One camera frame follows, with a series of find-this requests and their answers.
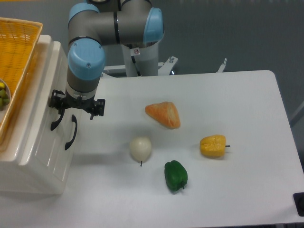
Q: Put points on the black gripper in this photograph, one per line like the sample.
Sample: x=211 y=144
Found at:
x=62 y=101

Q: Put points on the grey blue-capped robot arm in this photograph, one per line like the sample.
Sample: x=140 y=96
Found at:
x=93 y=24

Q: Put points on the white drawer cabinet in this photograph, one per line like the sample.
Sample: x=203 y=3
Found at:
x=35 y=177

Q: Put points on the bowl of green olives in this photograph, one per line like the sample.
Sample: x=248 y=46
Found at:
x=5 y=95

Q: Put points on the white toy onion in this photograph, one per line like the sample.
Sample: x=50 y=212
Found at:
x=140 y=149

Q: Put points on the orange bread piece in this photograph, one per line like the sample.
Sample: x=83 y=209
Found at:
x=164 y=113

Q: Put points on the yellow woven basket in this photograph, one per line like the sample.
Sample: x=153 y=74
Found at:
x=18 y=39

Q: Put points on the green toy bell pepper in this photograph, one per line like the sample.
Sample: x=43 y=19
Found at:
x=176 y=176

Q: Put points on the yellow toy bell pepper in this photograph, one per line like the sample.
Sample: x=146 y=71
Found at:
x=213 y=146

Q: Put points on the black corner device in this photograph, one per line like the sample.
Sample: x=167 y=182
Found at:
x=299 y=203

